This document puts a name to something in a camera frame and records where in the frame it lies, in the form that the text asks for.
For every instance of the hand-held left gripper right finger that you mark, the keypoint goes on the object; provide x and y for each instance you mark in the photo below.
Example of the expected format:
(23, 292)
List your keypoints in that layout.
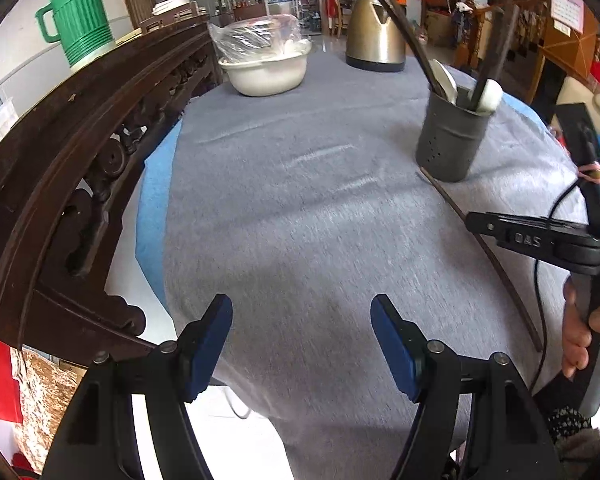
(395, 355)

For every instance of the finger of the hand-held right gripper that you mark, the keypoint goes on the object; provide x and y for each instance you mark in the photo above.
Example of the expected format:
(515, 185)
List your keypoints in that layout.
(555, 221)
(527, 242)

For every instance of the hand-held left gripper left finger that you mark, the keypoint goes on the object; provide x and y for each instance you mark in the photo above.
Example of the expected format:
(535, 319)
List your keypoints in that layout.
(207, 355)

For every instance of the dark wooden chopstick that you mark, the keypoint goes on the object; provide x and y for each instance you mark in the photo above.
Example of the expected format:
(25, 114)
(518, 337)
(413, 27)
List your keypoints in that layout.
(492, 55)
(502, 45)
(405, 30)
(500, 270)
(397, 25)

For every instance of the grey metal utensil holder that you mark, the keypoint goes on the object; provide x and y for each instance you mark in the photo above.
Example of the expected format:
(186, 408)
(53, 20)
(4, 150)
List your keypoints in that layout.
(452, 140)

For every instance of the white ceramic spoon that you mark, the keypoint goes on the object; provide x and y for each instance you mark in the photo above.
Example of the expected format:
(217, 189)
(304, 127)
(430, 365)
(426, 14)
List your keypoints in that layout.
(491, 95)

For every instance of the white plastic spoon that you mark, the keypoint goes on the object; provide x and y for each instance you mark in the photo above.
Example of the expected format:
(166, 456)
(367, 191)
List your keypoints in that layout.
(445, 80)

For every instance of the person's right forearm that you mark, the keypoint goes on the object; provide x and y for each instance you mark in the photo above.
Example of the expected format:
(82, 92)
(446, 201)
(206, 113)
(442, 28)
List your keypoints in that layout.
(565, 425)

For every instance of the person's right hand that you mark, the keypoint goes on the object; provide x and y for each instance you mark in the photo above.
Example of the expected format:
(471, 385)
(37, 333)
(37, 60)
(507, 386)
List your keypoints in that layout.
(575, 340)

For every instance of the beige sofa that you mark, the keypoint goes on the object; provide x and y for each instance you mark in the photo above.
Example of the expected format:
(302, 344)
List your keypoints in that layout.
(580, 95)

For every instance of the blue table cover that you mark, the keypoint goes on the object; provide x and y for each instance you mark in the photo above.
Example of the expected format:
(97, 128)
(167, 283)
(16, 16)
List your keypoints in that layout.
(155, 210)

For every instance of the brown patterned bag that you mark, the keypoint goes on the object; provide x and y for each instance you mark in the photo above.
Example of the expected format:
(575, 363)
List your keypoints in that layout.
(45, 400)

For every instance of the red bag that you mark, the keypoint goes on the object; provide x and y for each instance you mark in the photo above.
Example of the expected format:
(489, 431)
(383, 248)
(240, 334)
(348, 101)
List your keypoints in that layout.
(0, 375)

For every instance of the brass-coloured electric kettle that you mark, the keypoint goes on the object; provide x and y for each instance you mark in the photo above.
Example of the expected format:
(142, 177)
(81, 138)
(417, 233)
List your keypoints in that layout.
(372, 30)

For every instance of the white plastic basin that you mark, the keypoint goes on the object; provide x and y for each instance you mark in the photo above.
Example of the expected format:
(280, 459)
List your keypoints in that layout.
(265, 77)

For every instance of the clear plastic bag with bowl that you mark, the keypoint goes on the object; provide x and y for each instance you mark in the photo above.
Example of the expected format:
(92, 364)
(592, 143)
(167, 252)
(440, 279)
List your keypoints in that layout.
(250, 37)

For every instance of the white rice cooker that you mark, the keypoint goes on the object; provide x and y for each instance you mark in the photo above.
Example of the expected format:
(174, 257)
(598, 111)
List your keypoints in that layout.
(172, 6)

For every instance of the green thermos jug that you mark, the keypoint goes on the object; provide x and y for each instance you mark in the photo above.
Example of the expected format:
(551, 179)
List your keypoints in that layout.
(82, 15)

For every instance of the pink wall calendar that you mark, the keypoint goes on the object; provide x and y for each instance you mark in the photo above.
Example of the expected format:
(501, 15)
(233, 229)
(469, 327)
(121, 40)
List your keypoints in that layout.
(567, 2)

